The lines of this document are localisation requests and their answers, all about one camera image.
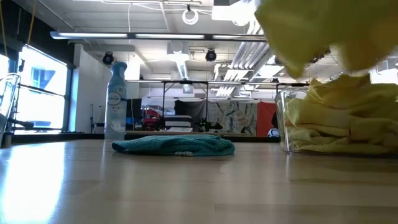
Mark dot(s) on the small black background robot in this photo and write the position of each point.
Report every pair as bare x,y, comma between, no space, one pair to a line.
208,126

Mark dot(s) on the black background table frame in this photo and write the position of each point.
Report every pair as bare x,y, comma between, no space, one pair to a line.
186,82

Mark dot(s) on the dark grey background cloth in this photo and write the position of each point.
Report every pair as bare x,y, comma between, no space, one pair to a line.
192,109

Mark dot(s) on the pale blue air freshener bottle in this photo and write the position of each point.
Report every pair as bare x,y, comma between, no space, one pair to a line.
116,93

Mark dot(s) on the white and blue ball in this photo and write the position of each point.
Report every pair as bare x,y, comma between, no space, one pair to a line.
273,133

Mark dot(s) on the black background monitor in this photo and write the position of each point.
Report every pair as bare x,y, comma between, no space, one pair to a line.
133,110

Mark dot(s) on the orange background panel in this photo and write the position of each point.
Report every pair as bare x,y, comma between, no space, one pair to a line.
264,118

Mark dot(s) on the clear plastic basket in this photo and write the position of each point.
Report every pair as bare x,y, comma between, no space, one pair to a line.
9,90
280,124

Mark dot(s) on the patterned background sheet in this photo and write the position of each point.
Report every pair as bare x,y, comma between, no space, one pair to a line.
236,115

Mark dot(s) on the red background object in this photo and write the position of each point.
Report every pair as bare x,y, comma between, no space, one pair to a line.
152,119

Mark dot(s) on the black ceiling spotlight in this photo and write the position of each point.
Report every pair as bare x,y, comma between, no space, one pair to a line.
211,55
108,58

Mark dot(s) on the white and black stacked box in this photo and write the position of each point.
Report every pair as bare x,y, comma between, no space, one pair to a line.
177,123

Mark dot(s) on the long LED light bar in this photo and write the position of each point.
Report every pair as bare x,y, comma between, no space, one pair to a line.
93,35

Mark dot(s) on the blue microfiber towel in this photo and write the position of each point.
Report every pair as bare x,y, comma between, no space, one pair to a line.
174,144

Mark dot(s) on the black aluminium table frame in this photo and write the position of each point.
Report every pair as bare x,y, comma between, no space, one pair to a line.
77,137

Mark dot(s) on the white ceiling pipe bundle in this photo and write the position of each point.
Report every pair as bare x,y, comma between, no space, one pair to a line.
248,53

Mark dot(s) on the bright window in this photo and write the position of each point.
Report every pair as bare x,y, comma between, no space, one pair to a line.
40,102

